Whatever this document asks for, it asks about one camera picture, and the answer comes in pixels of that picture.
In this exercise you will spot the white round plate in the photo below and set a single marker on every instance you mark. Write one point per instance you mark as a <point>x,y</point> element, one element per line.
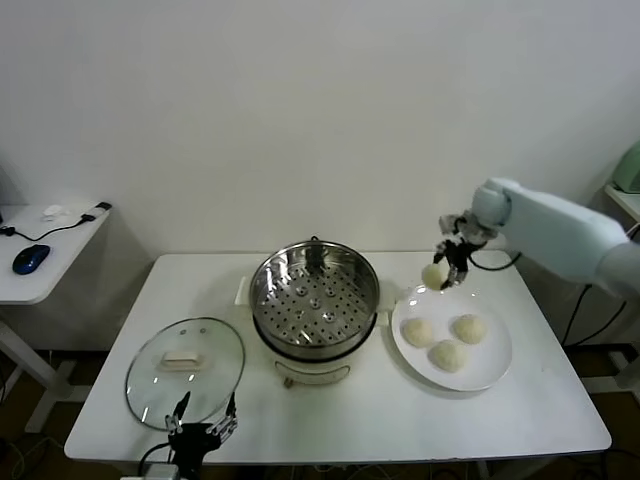
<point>480,370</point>

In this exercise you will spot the blue computer mouse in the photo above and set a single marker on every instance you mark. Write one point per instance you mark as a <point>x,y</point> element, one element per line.
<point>31,259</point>

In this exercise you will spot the stainless steel steamer basket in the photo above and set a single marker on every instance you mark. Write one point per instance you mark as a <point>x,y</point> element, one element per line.
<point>315,305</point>

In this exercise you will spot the white crumpled tissue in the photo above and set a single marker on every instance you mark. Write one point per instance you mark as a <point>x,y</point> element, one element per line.
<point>56,212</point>

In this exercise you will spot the pale green appliance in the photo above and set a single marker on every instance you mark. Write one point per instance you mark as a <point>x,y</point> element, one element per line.
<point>629,172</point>

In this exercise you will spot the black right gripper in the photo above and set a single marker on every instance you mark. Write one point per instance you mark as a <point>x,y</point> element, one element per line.
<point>475,235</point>

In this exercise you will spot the white steamed baozi bun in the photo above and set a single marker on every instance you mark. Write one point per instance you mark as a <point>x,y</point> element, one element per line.
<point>470,329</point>
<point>448,356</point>
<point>419,332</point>
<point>432,277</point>

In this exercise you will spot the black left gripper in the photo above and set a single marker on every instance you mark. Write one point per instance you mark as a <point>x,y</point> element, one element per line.
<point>190,442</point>

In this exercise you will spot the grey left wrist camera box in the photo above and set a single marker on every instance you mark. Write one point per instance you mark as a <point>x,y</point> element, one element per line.
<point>159,471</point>

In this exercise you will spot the white side table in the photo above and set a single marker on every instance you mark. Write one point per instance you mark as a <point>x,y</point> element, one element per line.
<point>50,280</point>

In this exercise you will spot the dark monitor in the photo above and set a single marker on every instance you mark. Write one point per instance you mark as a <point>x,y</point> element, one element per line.
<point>1,214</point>

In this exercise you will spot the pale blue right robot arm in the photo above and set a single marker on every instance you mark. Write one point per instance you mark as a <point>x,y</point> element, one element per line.
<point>550,230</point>

